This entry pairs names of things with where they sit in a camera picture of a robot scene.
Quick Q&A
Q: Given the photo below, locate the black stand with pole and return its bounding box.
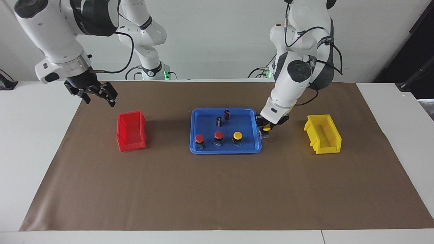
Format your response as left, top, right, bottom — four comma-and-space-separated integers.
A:
396, 60, 434, 93

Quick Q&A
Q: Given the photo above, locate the yellow plastic parts bin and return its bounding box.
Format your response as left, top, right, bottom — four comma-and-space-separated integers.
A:
303, 114, 342, 155

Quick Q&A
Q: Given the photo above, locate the black table clamp device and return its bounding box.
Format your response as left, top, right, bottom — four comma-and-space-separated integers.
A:
0, 69, 18, 90

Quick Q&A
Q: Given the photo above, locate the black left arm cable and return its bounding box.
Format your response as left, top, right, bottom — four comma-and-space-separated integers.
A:
284, 2, 343, 106

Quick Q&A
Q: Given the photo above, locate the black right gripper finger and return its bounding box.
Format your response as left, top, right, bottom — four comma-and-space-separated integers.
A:
100, 82, 118, 108
77, 87, 93, 104

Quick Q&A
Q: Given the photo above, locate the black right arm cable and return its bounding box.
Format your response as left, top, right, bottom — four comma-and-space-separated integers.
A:
89, 31, 135, 74

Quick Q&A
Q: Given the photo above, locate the red plastic parts bin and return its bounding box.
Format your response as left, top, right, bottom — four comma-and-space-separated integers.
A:
116, 110, 147, 153

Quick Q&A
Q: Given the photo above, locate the brown paper table mat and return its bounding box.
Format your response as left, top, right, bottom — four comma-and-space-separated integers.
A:
19, 81, 434, 232

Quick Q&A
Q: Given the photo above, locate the blue plastic tray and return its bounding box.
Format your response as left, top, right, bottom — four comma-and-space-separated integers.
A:
189, 107, 262, 155

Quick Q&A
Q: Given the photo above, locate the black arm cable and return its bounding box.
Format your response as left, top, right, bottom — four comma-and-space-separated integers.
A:
284, 2, 343, 106
89, 31, 135, 74

